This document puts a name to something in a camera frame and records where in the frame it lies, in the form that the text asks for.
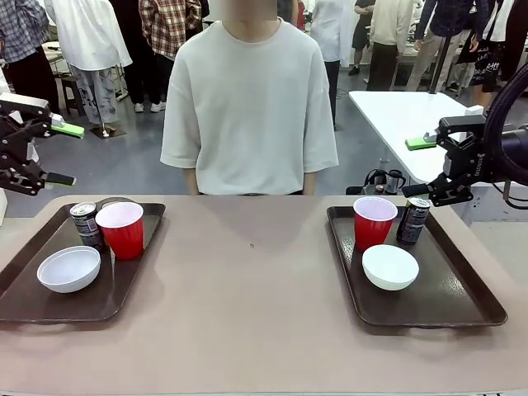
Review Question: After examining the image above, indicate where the bystander in white coat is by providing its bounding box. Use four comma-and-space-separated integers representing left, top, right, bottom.
309, 0, 354, 130

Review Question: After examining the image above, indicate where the bystander in plain black shorts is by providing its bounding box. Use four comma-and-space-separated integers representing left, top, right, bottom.
348, 0, 375, 78

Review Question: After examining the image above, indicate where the glossy white plastic bowl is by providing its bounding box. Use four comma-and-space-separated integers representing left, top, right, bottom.
36, 245, 101, 295

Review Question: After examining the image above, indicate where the bystander in printed black shorts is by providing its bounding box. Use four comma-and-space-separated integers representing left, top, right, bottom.
455, 0, 511, 96

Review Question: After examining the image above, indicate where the person in beige t-shirt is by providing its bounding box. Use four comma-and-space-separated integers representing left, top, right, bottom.
159, 0, 339, 196

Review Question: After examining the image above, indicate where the red plastic cup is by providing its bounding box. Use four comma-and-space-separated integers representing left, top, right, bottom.
95, 201, 146, 262
352, 196, 399, 252

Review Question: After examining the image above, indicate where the black drink can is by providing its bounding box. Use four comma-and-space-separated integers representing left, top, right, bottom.
68, 201, 105, 253
395, 196, 432, 246

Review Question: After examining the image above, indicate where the bystander in beige trousers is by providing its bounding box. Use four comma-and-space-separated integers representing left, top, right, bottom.
406, 0, 482, 92

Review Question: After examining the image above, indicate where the dark wooden stool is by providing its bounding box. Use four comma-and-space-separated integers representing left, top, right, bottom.
60, 76, 88, 119

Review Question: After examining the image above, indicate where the white side table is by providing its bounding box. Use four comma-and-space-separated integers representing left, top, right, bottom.
348, 91, 496, 185

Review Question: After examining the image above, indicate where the bystander in cream sweater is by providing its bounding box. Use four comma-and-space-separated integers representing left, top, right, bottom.
365, 0, 409, 92

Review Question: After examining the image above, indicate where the bystander in grey plaid shirt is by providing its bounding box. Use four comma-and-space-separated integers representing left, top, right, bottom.
0, 0, 62, 125

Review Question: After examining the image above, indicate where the black braided cable sleeve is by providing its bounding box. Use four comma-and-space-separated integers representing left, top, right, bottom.
483, 64, 528, 183

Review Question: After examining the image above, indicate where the bystander in dark clothes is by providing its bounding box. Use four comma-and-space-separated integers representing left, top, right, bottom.
498, 0, 528, 83

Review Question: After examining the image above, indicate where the brown plastic tray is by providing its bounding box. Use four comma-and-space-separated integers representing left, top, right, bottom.
326, 205, 508, 329
0, 201, 167, 323

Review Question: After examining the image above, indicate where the matte white bowl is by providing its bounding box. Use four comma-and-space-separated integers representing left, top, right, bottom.
361, 243, 421, 292

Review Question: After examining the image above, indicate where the figure in white shirt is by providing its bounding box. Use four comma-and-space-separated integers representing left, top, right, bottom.
44, 0, 134, 138

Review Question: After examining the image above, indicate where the black vertical pole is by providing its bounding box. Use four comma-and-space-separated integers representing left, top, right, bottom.
428, 35, 451, 95

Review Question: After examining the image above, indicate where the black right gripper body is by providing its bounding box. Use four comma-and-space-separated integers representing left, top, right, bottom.
442, 130, 505, 185

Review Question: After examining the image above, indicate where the person's right forearm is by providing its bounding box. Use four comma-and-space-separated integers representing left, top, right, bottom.
182, 167, 200, 196

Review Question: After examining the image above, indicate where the bystander in red plaid shirt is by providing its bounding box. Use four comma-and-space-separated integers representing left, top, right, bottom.
123, 0, 203, 115

